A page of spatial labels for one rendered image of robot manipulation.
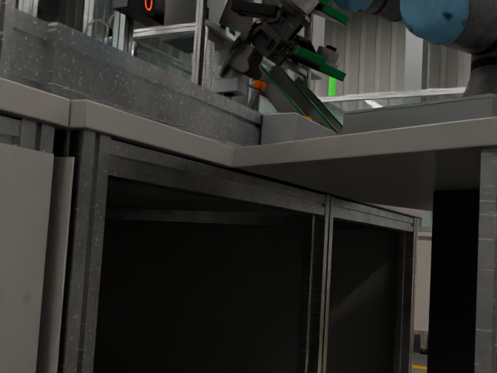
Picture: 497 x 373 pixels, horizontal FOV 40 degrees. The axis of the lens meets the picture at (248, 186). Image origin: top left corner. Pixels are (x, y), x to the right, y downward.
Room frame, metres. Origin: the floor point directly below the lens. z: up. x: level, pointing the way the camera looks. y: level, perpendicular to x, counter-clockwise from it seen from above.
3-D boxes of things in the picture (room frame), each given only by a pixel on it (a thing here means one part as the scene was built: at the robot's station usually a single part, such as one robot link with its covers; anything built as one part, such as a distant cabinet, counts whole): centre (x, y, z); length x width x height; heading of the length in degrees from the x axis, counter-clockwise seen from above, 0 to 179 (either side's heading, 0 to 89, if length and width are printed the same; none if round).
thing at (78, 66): (1.17, 0.05, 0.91); 0.89 x 0.06 x 0.11; 153
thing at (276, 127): (1.31, -0.09, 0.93); 0.21 x 0.07 x 0.06; 153
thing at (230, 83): (1.49, 0.06, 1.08); 0.08 x 0.04 x 0.07; 63
